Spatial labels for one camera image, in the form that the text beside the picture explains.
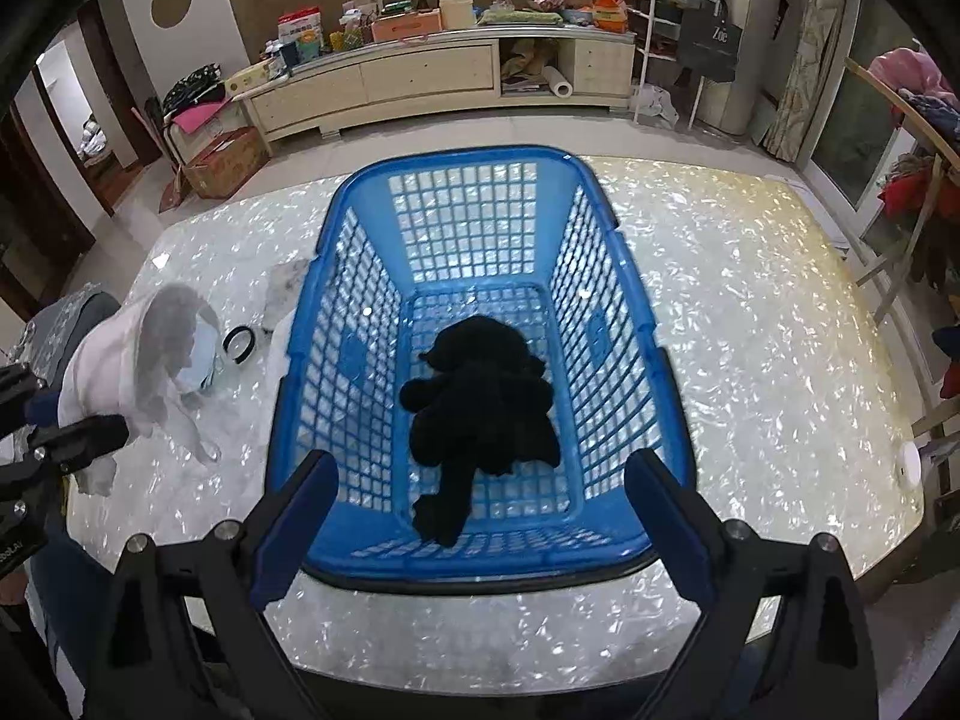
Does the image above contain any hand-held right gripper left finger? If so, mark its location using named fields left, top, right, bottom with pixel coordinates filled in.
left=85, top=450, right=340, bottom=720

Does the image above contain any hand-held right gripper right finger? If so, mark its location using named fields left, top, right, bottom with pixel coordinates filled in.
left=624, top=448, right=880, bottom=720

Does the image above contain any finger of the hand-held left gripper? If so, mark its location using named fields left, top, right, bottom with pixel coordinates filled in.
left=0, top=364, right=47, bottom=437
left=25, top=414, right=131, bottom=476

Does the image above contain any white garment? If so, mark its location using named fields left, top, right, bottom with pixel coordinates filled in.
left=56, top=281, right=226, bottom=497

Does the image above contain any black hair tie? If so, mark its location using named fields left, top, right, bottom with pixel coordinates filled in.
left=223, top=324, right=260, bottom=368

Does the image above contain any grey square cloth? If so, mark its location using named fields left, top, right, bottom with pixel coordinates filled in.
left=262, top=259, right=316, bottom=316

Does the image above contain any blue plastic basket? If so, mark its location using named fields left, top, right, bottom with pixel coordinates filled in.
left=266, top=146, right=695, bottom=593

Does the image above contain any grey patterned cushion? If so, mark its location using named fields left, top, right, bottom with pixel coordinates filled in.
left=15, top=289, right=121, bottom=391

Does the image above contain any blue face mask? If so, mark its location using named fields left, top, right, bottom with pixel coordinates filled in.
left=176, top=322, right=226, bottom=395

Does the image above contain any brown cardboard box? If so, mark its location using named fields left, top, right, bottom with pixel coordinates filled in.
left=182, top=126, right=271, bottom=200

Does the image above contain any pink cloth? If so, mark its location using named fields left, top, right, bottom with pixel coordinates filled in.
left=171, top=101, right=226, bottom=132

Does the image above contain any black patterned bag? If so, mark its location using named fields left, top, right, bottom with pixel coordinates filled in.
left=161, top=66, right=226, bottom=110

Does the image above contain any cream tissue box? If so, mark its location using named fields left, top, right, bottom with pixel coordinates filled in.
left=225, top=60, right=282, bottom=95

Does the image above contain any red garment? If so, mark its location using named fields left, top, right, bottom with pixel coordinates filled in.
left=877, top=154, right=946, bottom=218

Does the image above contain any white plastic bag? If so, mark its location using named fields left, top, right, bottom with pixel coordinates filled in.
left=634, top=85, right=680, bottom=128

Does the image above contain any white blue printed bag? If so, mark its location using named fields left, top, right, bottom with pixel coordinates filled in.
left=277, top=7, right=327, bottom=65

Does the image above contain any cream tv cabinet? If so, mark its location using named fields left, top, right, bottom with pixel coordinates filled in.
left=238, top=26, right=638, bottom=142

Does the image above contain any dark paper bag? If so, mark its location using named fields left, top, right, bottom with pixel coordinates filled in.
left=677, top=11, right=743, bottom=83

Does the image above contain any wooden clothes rack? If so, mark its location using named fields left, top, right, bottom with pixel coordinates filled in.
left=844, top=56, right=960, bottom=436

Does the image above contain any pink storage box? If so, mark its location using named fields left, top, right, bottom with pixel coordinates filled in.
left=371, top=11, right=443, bottom=44

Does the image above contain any beige curtain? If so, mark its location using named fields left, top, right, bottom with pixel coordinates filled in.
left=769, top=0, right=852, bottom=162

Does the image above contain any pink garment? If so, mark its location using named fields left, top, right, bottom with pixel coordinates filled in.
left=870, top=47, right=957, bottom=102

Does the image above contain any green cloth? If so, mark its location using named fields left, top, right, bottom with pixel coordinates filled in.
left=478, top=6, right=563, bottom=27

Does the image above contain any white wire rack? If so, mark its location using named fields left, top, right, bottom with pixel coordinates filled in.
left=619, top=0, right=725, bottom=127

